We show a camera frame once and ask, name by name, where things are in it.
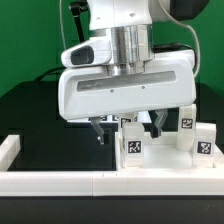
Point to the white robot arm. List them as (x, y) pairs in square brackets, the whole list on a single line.
[(118, 70)]

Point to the white U-shaped obstacle fence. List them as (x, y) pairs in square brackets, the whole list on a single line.
[(123, 182)]

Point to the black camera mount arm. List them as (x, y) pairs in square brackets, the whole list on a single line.
[(77, 8)]

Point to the white square tabletop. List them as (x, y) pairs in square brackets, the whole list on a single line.
[(162, 153)]

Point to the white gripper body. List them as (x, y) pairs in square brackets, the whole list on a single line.
[(167, 82)]

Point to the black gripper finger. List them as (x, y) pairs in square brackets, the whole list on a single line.
[(95, 123), (158, 118)]

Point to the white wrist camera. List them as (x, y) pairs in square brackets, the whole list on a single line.
[(95, 51)]

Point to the fiducial marker sheet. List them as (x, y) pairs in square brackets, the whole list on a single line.
[(143, 117)]

